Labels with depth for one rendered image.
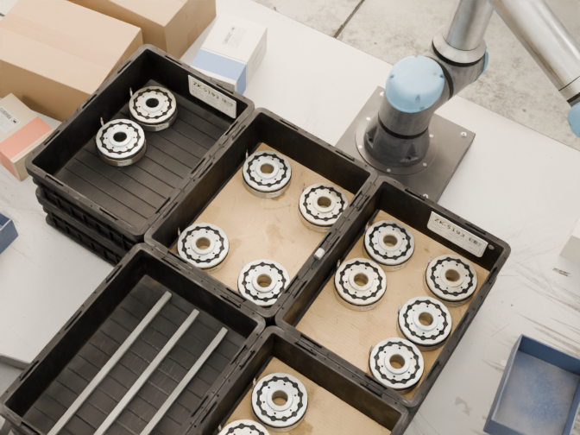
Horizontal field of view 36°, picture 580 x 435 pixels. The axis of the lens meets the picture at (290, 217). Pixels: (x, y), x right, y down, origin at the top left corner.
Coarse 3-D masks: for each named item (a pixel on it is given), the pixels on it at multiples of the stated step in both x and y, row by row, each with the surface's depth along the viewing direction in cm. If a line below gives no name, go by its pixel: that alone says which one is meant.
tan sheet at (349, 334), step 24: (384, 216) 186; (360, 240) 183; (432, 240) 184; (408, 264) 181; (408, 288) 178; (312, 312) 174; (336, 312) 174; (360, 312) 174; (384, 312) 175; (456, 312) 175; (312, 336) 171; (336, 336) 172; (360, 336) 172; (384, 336) 172; (360, 360) 169; (432, 360) 170
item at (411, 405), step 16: (384, 176) 179; (368, 192) 177; (416, 192) 178; (432, 208) 176; (464, 224) 174; (336, 240) 173; (496, 240) 173; (496, 272) 169; (304, 288) 165; (480, 288) 167; (288, 304) 164; (464, 320) 165; (304, 336) 161; (320, 352) 159; (448, 352) 160; (352, 368) 158; (432, 368) 158; (384, 384) 156; (400, 400) 155; (416, 400) 155
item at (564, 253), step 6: (576, 222) 197; (576, 228) 192; (570, 234) 196; (576, 234) 191; (570, 240) 192; (576, 240) 191; (564, 246) 195; (570, 246) 194; (576, 246) 193; (564, 252) 196; (570, 252) 196; (576, 252) 194; (570, 258) 197; (576, 258) 196
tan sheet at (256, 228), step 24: (264, 144) 194; (240, 168) 191; (240, 192) 188; (288, 192) 188; (216, 216) 184; (240, 216) 185; (264, 216) 185; (288, 216) 185; (240, 240) 182; (264, 240) 182; (288, 240) 182; (312, 240) 182; (240, 264) 179; (288, 264) 179
